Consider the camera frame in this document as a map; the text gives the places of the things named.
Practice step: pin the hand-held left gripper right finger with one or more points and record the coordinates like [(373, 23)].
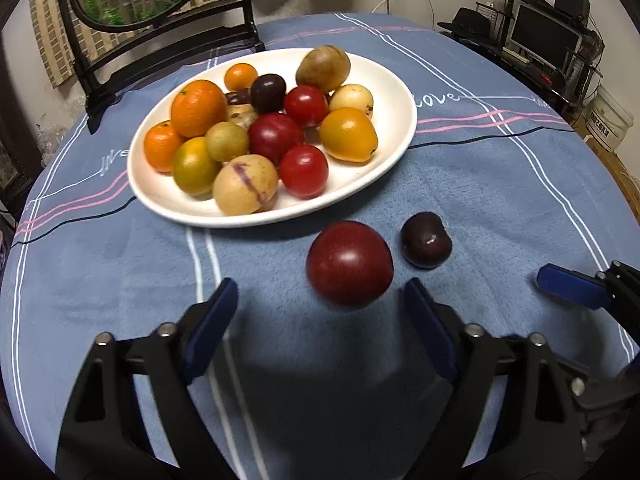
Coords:
[(430, 330)]

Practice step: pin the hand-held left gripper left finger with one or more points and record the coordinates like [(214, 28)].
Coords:
[(212, 330)]

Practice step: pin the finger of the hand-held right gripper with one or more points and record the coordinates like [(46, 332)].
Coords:
[(570, 285), (582, 385)]

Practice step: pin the dark brown lobed plum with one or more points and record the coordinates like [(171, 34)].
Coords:
[(426, 240), (237, 97)]

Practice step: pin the large dark red plum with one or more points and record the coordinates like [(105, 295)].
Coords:
[(349, 262)]

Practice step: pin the purple striped pepino melon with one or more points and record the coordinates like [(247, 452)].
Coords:
[(245, 185)]

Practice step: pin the yellow-green orange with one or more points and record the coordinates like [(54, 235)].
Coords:
[(196, 165)]

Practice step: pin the red cherry tomato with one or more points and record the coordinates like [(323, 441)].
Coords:
[(306, 105), (303, 170)]

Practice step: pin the brown longan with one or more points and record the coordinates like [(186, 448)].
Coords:
[(227, 141)]

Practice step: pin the orange mandarin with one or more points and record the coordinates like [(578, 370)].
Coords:
[(162, 145), (198, 108)]

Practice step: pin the small dark red plum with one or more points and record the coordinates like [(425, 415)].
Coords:
[(276, 137)]

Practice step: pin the white oval plate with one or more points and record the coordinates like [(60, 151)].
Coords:
[(390, 125)]

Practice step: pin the oval yellow-orange kumquat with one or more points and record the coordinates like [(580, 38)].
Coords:
[(347, 134)]

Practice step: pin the tan mottled pepino melon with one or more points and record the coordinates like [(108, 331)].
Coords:
[(241, 116)]

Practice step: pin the pale yellow loquat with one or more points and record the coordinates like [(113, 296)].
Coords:
[(351, 100)]

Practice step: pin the dark purple plum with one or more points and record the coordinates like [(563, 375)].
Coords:
[(267, 92)]

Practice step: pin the smooth round orange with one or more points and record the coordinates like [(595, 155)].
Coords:
[(241, 76)]

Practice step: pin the brown sapodilla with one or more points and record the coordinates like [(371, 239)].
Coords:
[(323, 67)]

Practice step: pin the blue striped tablecloth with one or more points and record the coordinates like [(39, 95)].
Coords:
[(125, 285)]

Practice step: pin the cardboard box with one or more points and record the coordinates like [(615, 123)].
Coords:
[(615, 170)]

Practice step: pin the white plastic bucket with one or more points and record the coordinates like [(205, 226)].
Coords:
[(607, 117)]

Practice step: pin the black computer desk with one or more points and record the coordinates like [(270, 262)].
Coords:
[(525, 72)]

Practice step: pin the computer monitor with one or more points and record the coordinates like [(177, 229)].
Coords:
[(542, 35)]

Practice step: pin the black hat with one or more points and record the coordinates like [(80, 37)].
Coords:
[(470, 22)]

